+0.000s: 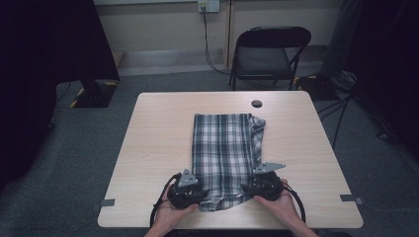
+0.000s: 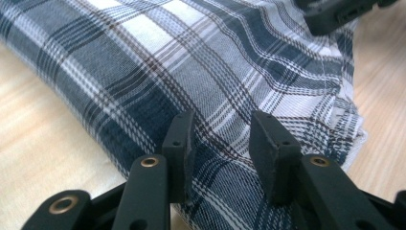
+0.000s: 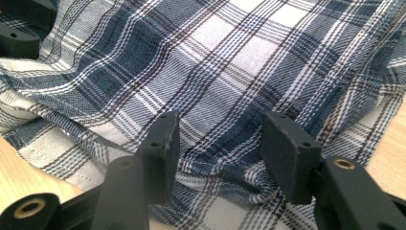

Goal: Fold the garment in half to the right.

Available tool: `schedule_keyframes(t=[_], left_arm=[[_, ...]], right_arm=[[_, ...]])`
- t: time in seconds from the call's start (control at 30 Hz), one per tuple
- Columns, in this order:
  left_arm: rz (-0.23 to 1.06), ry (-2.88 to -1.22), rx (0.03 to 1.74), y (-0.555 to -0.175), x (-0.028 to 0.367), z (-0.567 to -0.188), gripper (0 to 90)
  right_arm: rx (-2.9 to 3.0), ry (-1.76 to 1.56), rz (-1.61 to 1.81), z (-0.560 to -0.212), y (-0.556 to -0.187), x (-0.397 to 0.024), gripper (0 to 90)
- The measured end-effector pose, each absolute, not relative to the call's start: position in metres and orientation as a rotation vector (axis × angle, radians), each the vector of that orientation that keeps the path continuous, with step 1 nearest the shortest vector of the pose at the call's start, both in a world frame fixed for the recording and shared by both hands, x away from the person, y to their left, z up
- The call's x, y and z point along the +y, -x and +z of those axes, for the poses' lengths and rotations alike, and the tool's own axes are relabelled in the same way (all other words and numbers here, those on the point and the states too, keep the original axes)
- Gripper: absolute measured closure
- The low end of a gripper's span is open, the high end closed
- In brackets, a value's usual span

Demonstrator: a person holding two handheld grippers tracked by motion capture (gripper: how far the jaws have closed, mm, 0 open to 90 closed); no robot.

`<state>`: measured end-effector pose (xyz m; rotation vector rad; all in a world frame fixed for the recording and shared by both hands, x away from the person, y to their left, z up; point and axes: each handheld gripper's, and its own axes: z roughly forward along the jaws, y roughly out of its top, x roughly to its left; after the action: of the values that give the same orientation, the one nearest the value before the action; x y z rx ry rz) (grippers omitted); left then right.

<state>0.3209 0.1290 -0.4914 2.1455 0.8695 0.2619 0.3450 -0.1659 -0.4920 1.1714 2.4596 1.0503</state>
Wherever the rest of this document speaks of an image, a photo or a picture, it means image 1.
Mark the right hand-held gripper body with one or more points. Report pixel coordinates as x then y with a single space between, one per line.
270 187

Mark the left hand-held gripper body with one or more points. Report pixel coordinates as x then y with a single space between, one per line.
184 196

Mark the blue white plaid shirt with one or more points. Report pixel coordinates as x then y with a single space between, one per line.
224 151

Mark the person's left hand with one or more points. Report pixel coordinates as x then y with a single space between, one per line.
169 217

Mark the person's right hand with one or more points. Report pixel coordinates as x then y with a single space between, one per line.
285 210

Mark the grey tape strip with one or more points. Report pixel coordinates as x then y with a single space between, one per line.
351 198
108 202

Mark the black tripod stand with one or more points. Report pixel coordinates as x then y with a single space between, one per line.
342 112

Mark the black floor plate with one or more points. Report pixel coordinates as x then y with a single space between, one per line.
318 88

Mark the black folding chair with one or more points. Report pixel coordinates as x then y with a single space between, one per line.
263 59

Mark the black floor stand base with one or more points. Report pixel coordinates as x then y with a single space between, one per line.
95 97

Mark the grey hanging cloth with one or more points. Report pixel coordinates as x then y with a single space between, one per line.
334 39

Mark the black curtain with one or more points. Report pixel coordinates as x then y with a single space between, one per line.
33 82
388 65

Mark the white wall outlet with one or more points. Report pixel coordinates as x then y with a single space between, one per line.
208 5

